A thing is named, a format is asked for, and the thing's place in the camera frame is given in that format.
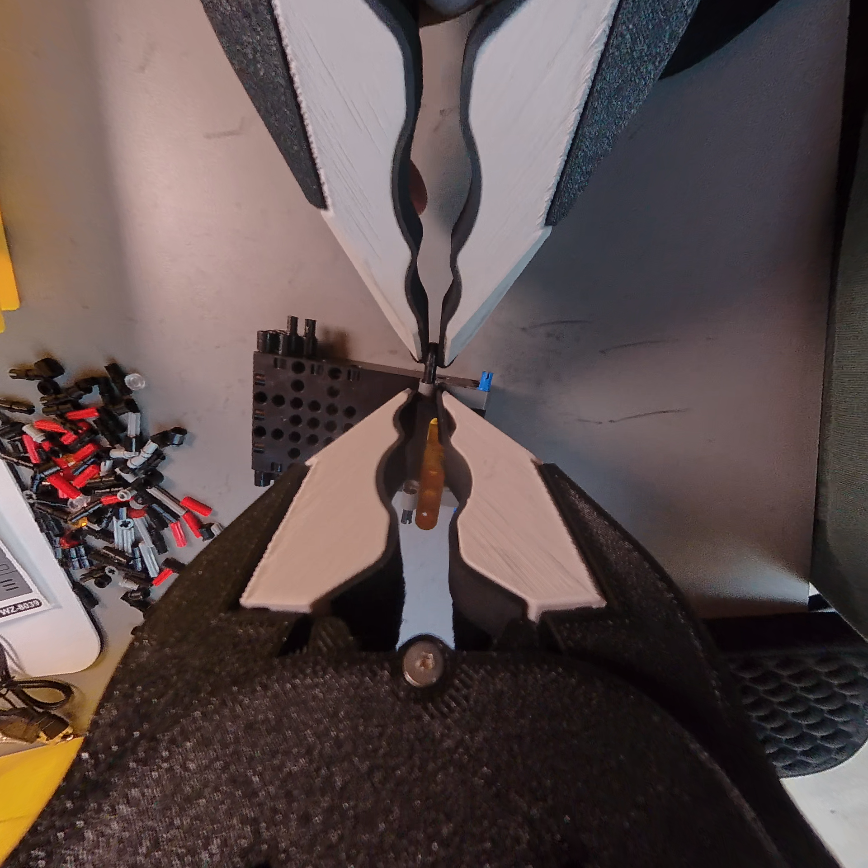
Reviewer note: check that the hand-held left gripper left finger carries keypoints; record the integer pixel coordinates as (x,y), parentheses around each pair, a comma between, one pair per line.
(326,529)

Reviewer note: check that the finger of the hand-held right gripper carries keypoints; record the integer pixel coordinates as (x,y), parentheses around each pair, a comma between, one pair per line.
(536,136)
(353,136)

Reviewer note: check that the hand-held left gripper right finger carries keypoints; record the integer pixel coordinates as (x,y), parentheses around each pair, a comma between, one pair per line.
(522,529)

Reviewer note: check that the black lego model yellow beam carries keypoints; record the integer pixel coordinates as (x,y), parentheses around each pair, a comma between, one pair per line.
(305,407)

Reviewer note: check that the blue lego pin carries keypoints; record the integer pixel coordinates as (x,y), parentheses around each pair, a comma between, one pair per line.
(484,383)

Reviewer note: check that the black lego pin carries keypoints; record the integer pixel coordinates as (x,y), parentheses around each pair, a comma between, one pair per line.
(430,361)

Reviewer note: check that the pile of loose lego pieces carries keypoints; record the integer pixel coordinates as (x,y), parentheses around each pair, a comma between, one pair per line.
(102,475)

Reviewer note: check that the white stand base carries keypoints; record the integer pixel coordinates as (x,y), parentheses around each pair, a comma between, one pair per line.
(61,638)

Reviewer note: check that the sticker sheet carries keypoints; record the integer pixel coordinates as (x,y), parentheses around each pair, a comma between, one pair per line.
(16,590)

